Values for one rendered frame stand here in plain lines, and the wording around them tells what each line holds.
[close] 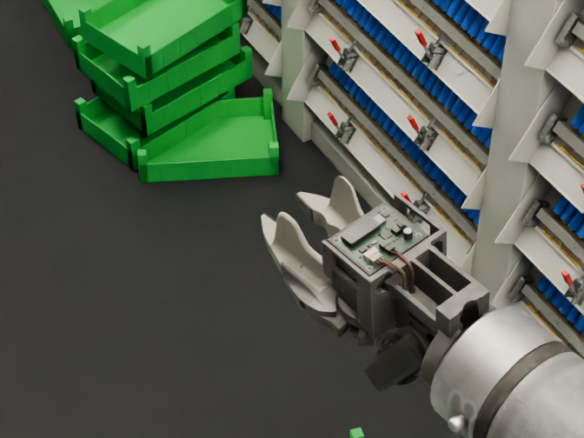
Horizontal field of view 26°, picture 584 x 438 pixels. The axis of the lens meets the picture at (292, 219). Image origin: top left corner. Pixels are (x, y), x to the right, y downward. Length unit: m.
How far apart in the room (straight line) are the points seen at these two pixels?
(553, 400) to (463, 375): 0.06
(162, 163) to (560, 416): 1.98
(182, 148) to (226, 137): 0.10
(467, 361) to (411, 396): 1.54
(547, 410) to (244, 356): 1.64
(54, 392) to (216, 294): 0.38
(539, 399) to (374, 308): 0.14
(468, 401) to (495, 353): 0.04
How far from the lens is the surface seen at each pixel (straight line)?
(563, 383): 0.81
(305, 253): 0.93
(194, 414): 2.33
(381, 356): 0.94
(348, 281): 0.88
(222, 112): 2.87
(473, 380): 0.82
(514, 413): 0.81
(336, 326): 0.91
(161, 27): 2.76
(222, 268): 2.56
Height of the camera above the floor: 1.88
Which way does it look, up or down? 45 degrees down
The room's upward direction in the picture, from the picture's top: straight up
